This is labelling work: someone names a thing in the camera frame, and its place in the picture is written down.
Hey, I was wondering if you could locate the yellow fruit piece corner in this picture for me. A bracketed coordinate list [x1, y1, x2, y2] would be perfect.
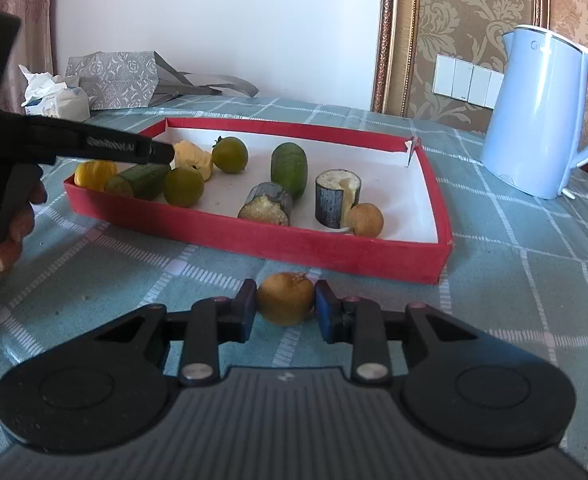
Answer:
[74, 160, 117, 192]

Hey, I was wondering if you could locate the gold ornate picture frame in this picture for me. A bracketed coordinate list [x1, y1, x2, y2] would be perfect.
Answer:
[371, 0, 550, 132]

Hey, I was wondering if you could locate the green tomato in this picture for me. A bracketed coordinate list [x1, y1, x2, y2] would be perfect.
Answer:
[212, 136, 248, 174]
[163, 167, 205, 208]

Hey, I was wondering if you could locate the grey patterned gift bag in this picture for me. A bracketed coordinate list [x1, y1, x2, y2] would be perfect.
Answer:
[65, 51, 258, 110]

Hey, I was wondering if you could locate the person's left hand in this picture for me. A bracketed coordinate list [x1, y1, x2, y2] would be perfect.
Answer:
[0, 181, 48, 278]

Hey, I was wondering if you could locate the upright dark sugarcane piece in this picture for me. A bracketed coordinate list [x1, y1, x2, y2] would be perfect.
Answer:
[315, 169, 361, 230]

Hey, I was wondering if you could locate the red shallow cardboard tray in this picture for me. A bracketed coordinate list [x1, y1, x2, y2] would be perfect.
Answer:
[64, 117, 453, 283]

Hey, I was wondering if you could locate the brown longan outside tray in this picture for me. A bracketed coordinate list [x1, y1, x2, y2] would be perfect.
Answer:
[257, 272, 314, 326]

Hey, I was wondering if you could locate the white wall switch panel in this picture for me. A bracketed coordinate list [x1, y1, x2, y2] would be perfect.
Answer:
[432, 54, 503, 110]

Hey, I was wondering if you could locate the lying dark sugarcane piece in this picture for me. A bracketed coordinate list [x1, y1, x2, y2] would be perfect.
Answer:
[238, 182, 293, 226]

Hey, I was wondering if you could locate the light blue electric kettle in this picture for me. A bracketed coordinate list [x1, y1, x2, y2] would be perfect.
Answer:
[480, 25, 588, 200]

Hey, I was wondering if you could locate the green cucumber half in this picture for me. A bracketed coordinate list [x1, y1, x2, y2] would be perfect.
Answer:
[270, 142, 308, 200]
[104, 164, 170, 200]

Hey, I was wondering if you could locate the yellow fruit wedge centre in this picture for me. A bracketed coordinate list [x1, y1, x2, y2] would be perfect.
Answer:
[174, 140, 213, 181]

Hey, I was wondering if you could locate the green tomato in tray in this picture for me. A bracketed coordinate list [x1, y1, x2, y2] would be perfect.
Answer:
[163, 167, 205, 208]

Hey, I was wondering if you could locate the brown longan in tray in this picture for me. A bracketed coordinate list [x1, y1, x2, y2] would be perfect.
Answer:
[347, 203, 384, 238]

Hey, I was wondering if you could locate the white tissue pack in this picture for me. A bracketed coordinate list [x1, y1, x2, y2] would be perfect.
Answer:
[20, 65, 90, 122]

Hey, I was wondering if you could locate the teal checkered tablecloth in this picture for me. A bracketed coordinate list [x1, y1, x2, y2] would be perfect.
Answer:
[0, 98, 588, 469]

